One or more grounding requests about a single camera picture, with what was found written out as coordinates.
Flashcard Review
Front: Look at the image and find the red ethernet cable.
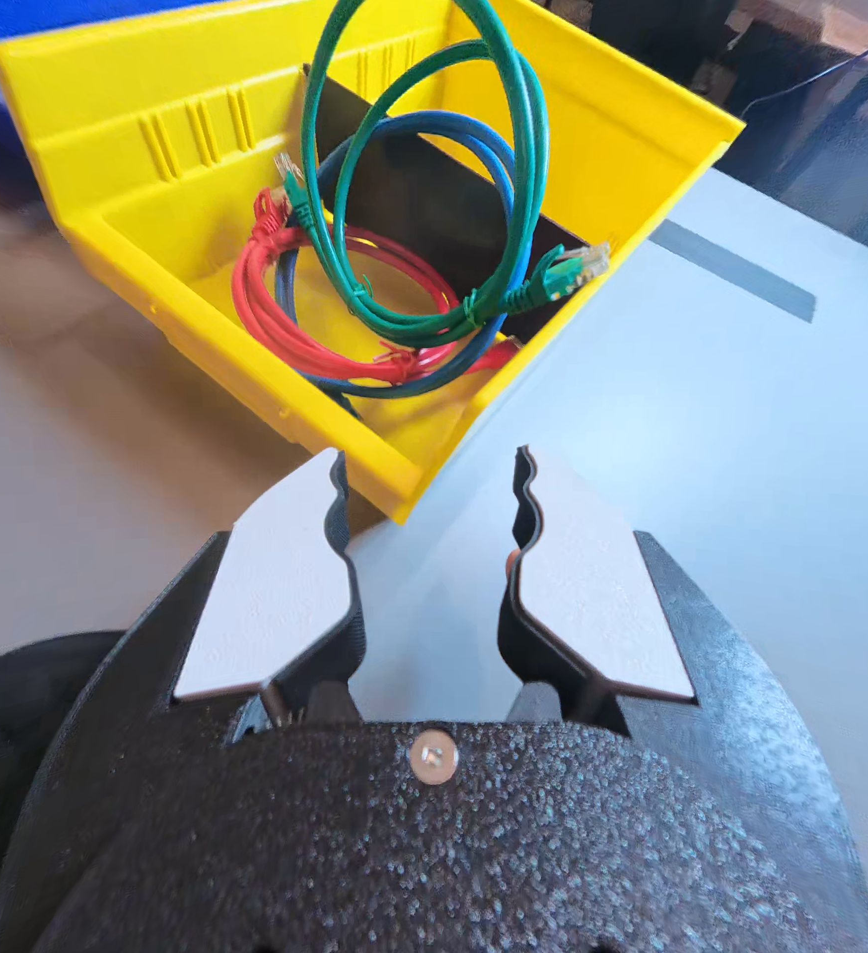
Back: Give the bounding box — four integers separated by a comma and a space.
230, 188, 518, 387

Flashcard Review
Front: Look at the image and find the thin black cable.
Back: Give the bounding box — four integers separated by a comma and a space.
745, 28, 868, 122

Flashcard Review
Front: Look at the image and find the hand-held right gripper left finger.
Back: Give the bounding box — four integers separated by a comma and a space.
172, 449, 367, 705

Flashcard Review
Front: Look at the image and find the green ethernet cable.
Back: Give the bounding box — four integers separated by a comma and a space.
276, 0, 613, 350

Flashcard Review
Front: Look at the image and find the yellow plastic bin with divider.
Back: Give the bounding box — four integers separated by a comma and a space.
0, 0, 747, 527

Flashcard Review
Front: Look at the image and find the grey tape strip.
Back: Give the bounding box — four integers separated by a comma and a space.
649, 219, 817, 323

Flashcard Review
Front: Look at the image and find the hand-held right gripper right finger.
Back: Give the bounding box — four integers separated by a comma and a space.
498, 444, 698, 705

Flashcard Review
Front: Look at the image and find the blue ethernet cable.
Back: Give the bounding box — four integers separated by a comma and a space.
273, 110, 518, 401

